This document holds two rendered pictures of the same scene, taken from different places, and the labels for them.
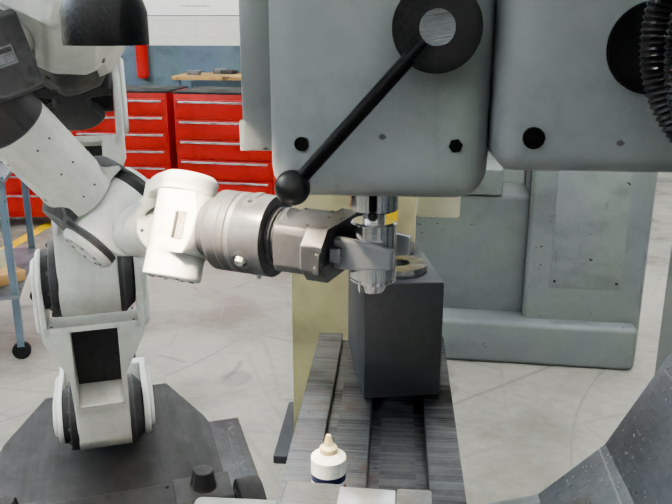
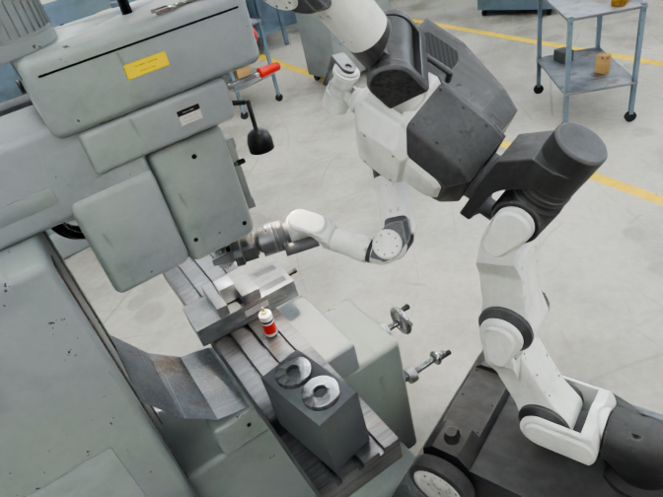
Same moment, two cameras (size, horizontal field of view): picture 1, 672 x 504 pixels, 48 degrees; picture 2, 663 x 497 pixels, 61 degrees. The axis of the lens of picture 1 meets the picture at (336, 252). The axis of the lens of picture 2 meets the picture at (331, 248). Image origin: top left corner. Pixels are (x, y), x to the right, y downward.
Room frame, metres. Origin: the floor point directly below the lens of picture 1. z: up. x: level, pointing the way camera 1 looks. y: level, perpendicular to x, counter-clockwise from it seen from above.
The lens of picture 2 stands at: (2.02, -0.42, 2.10)
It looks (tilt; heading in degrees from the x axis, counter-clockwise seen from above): 36 degrees down; 151
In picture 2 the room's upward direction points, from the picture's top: 14 degrees counter-clockwise
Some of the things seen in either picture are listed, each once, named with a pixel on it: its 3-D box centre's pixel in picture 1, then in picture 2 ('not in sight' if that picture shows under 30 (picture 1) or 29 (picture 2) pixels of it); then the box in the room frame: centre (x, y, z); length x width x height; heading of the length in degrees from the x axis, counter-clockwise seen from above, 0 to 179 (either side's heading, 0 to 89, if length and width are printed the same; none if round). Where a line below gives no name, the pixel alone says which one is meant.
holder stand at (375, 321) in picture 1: (391, 311); (315, 406); (1.17, -0.09, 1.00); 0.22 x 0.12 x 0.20; 5
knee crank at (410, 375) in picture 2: not in sight; (427, 363); (0.92, 0.48, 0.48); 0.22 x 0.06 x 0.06; 85
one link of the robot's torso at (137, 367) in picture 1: (104, 401); (567, 415); (1.48, 0.50, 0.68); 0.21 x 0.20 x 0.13; 17
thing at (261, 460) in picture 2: not in sight; (298, 429); (0.74, -0.01, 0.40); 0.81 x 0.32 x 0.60; 85
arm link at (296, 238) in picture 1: (293, 240); (254, 245); (0.78, 0.05, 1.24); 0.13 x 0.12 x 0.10; 157
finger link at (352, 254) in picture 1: (361, 256); not in sight; (0.71, -0.03, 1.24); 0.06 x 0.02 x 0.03; 67
